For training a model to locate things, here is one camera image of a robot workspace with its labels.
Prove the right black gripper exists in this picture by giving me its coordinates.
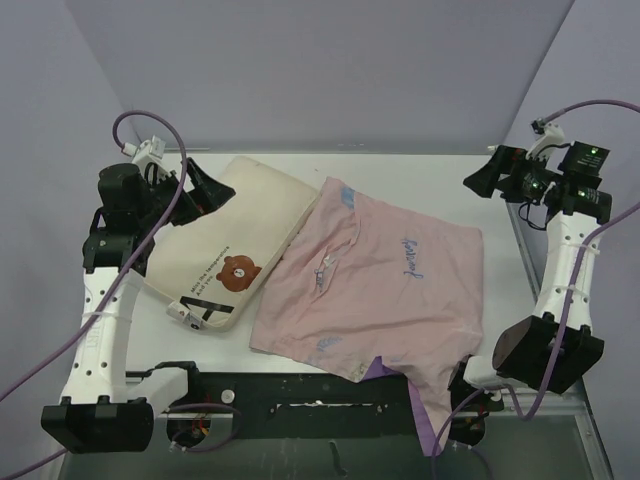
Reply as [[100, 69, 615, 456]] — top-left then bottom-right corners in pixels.
[[463, 145, 563, 203]]

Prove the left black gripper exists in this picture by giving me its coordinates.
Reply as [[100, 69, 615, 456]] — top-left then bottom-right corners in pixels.
[[137, 158, 234, 232]]

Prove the cream pillow with bear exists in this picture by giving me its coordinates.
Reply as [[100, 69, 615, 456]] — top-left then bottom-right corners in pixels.
[[146, 157, 319, 331]]

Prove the pink pillowcase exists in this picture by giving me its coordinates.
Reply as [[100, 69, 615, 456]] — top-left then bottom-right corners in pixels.
[[250, 178, 484, 455]]

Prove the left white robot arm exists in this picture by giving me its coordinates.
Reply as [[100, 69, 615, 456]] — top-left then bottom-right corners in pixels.
[[41, 159, 235, 454]]

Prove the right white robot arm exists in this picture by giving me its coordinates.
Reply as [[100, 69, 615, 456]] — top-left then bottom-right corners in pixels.
[[445, 141, 612, 409]]

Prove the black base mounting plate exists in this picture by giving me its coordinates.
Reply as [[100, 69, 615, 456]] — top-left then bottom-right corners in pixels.
[[167, 367, 441, 457]]

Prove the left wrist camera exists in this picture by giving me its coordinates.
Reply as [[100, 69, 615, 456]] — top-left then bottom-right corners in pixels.
[[121, 136, 166, 172]]

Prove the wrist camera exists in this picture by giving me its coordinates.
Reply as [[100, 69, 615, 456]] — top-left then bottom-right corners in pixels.
[[527, 118, 565, 158], [121, 136, 166, 172]]

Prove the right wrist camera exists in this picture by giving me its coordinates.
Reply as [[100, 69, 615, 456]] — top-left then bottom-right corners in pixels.
[[527, 118, 565, 158]]

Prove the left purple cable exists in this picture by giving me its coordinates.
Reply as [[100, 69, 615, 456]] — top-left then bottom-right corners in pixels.
[[0, 110, 241, 476]]

